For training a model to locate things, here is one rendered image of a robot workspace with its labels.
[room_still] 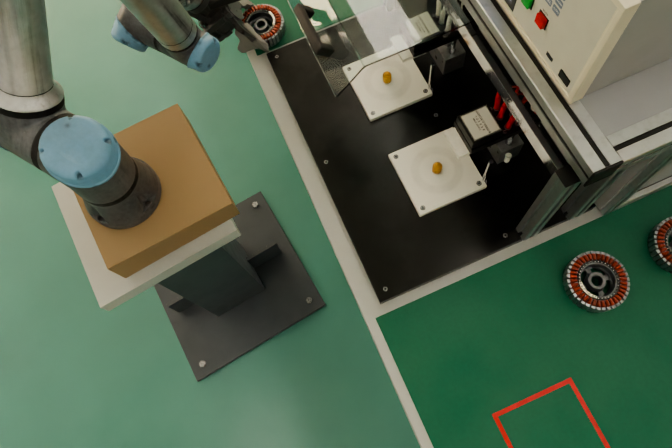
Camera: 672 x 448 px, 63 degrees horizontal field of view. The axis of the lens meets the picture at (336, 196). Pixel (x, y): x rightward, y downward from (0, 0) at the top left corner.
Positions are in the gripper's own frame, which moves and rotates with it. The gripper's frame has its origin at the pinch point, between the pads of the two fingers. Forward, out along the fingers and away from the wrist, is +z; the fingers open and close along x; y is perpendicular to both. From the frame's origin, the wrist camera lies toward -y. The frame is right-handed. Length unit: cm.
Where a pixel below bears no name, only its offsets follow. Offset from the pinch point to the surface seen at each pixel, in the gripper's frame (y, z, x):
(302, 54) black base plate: -6.2, 2.7, 11.4
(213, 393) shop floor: 83, 40, 69
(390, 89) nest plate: -20.4, 9.5, 28.2
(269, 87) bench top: 3.3, -0.2, 15.8
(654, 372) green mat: -41, 25, 99
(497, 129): -38, 4, 51
